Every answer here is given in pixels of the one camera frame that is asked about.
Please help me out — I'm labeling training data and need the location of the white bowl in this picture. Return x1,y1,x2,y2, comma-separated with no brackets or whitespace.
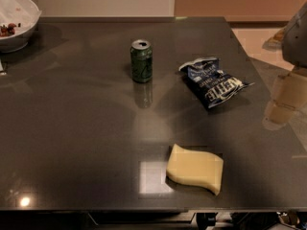
0,0,41,53

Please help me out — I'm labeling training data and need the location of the yellow sponge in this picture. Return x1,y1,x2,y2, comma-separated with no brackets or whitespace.
166,144,224,196

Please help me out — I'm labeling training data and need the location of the white napkin in bowl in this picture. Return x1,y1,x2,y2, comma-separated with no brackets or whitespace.
0,0,32,26

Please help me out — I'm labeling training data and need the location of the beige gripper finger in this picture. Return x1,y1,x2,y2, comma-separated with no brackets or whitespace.
272,67,307,109
262,100,296,130

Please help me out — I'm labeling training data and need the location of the blue kettle chips bag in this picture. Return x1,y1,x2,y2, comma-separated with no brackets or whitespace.
178,57,250,109

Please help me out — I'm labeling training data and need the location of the green soda can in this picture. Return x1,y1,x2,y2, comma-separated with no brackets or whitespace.
130,39,153,83

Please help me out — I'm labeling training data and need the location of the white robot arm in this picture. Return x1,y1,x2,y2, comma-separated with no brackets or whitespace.
263,3,307,130

